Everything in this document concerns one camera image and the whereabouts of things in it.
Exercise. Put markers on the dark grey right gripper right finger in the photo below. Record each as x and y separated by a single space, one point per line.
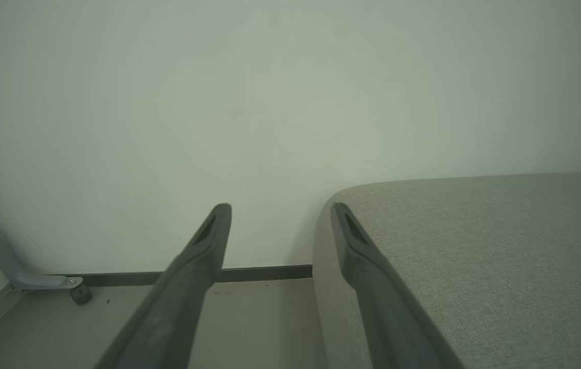
387 318

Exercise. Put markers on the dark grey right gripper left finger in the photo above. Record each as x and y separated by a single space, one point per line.
177 302

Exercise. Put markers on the dark grey caster wheel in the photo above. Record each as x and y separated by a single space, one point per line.
81 295

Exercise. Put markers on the dark grey baseboard strip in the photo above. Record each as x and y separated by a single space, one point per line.
269 273

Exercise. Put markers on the grey metal support foot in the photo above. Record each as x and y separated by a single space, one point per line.
28 281

